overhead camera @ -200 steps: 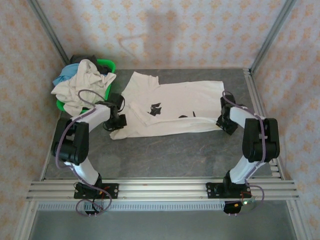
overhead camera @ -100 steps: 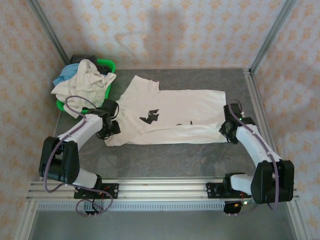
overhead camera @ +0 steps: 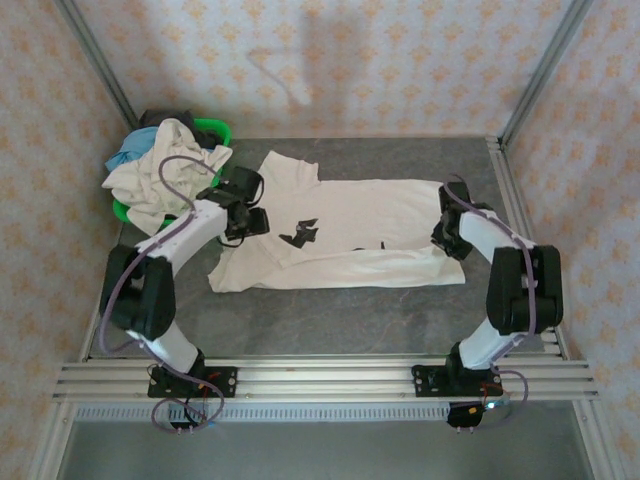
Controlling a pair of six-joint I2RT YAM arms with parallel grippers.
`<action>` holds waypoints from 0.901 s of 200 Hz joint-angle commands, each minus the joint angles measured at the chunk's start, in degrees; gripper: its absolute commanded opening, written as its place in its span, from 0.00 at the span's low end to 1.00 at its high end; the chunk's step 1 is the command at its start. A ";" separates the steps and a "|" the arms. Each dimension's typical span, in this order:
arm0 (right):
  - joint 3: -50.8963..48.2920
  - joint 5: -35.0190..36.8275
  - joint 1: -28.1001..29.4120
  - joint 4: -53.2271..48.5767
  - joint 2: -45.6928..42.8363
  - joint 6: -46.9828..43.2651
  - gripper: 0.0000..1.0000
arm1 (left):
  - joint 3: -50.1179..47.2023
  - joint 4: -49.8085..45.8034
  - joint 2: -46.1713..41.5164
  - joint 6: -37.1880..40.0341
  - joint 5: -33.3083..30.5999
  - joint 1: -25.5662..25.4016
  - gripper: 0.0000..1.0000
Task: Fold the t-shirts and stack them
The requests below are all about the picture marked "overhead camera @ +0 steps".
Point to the white t-shirt with black print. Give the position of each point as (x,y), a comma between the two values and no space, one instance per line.
(360,215)

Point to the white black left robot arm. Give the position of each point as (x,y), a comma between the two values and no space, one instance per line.
(190,230)

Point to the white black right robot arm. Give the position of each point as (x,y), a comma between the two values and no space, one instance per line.
(520,285)

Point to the green laundry basket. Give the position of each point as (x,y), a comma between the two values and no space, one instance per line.
(220,131)

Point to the cream crumpled t-shirt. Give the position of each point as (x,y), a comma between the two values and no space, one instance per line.
(150,185)

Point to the light blue crumpled t-shirt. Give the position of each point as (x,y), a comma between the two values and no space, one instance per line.
(135,145)

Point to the dark grey crumpled t-shirt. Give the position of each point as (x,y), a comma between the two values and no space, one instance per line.
(152,118)

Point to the black controller box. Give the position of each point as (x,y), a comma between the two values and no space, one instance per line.
(462,416)

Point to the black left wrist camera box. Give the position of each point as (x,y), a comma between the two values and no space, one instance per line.
(245,180)

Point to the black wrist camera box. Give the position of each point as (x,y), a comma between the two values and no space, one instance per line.
(245,180)
(454,195)

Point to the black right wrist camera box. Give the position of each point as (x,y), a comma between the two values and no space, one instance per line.
(454,195)

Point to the aluminium side rail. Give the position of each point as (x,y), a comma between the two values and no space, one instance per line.
(505,170)

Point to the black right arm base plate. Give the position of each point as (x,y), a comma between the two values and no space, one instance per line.
(425,382)

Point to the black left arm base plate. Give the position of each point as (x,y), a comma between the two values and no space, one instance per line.
(225,382)

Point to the aluminium mounting rail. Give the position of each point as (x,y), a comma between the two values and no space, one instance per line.
(320,382)

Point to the aluminium frame post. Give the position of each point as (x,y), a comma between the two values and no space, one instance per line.
(95,60)
(545,65)

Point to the aluminium frame leg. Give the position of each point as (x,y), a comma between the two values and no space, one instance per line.
(52,445)
(597,445)

